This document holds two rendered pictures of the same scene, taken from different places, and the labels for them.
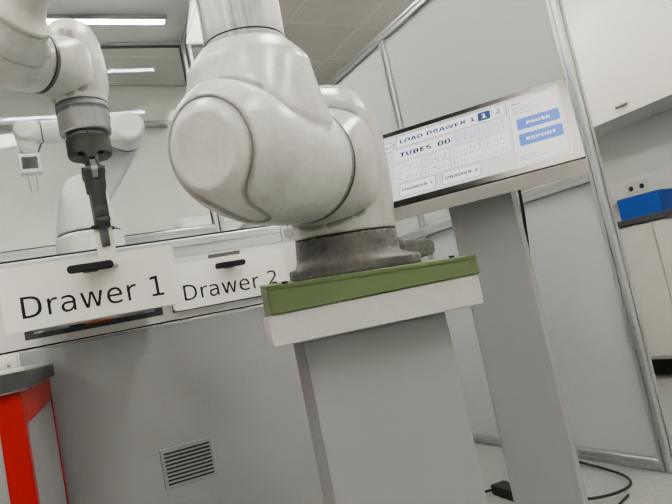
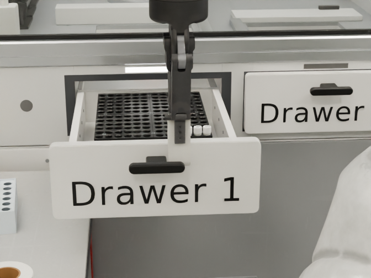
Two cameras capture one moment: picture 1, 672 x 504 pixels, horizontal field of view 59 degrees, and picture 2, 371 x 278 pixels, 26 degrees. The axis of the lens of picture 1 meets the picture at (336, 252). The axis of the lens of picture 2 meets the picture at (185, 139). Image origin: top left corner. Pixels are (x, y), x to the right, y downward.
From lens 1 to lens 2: 58 cm
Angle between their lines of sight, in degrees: 32
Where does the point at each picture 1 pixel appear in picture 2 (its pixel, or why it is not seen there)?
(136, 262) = (212, 158)
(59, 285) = (117, 173)
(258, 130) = not seen: outside the picture
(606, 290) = not seen: outside the picture
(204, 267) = (295, 84)
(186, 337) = not seen: hidden behind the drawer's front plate
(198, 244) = (294, 47)
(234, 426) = (286, 271)
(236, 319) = (320, 151)
